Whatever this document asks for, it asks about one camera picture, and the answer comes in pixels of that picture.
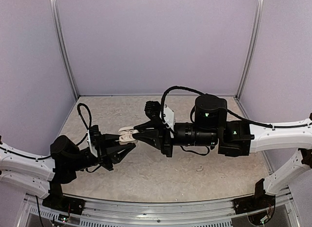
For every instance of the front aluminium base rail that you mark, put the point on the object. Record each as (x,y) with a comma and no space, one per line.
(106,213)

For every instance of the right aluminium frame post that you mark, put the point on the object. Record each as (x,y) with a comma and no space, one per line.
(251,49)

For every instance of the white earbud charging case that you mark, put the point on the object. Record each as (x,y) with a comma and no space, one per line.
(126,135)

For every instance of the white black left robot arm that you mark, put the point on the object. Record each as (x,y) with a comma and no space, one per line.
(43,176)

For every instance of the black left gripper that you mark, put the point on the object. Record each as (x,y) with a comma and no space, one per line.
(106,155)

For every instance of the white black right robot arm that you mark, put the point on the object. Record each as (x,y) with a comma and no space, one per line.
(240,137)

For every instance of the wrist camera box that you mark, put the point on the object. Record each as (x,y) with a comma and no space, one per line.
(160,116)
(93,135)

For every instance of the aluminium frame post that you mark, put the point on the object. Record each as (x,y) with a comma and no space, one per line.
(251,49)
(62,48)

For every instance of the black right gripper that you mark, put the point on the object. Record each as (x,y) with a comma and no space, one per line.
(162,137)

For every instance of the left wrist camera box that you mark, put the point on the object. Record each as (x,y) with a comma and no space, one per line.
(93,135)

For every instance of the left aluminium frame post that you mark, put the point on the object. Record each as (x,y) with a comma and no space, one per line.
(62,48)

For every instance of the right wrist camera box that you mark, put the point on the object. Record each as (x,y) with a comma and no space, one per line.
(160,116)

